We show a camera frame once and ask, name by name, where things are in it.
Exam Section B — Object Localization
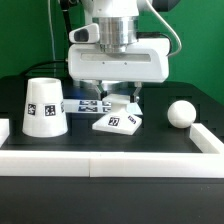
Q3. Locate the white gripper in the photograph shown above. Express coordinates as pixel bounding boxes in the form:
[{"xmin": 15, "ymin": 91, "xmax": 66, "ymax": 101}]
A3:
[{"xmin": 68, "ymin": 39, "xmax": 170, "ymax": 103}]

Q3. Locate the white lamp base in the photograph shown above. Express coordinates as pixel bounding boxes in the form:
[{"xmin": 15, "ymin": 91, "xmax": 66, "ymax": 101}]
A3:
[{"xmin": 92, "ymin": 94, "xmax": 142, "ymax": 135}]

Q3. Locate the white lamp bulb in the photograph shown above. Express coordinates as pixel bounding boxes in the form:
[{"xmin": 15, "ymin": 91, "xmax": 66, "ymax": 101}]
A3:
[{"xmin": 167, "ymin": 100, "xmax": 196, "ymax": 128}]

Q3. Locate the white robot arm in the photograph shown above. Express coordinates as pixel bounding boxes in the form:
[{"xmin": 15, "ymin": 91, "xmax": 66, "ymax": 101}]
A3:
[{"xmin": 68, "ymin": 0, "xmax": 171, "ymax": 98}]

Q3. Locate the white lamp shade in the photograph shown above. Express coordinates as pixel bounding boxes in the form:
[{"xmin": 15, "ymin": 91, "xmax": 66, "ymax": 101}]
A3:
[{"xmin": 22, "ymin": 78, "xmax": 68, "ymax": 138}]

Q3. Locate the white marker sheet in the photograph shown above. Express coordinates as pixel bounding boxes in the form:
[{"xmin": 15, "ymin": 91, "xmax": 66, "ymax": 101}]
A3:
[{"xmin": 61, "ymin": 98, "xmax": 144, "ymax": 116}]

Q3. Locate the white U-shaped fence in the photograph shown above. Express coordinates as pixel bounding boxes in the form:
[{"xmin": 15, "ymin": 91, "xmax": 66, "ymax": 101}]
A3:
[{"xmin": 0, "ymin": 119, "xmax": 224, "ymax": 178}]

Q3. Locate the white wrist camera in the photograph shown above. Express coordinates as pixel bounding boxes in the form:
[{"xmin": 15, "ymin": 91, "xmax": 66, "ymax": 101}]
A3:
[{"xmin": 69, "ymin": 23, "xmax": 100, "ymax": 44}]

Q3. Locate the white cable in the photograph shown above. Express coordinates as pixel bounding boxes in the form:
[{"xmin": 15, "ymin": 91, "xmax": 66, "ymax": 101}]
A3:
[{"xmin": 143, "ymin": 0, "xmax": 183, "ymax": 58}]

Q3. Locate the black cable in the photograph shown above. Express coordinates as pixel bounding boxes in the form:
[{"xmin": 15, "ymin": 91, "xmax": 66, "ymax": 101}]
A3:
[{"xmin": 19, "ymin": 0, "xmax": 78, "ymax": 77}]

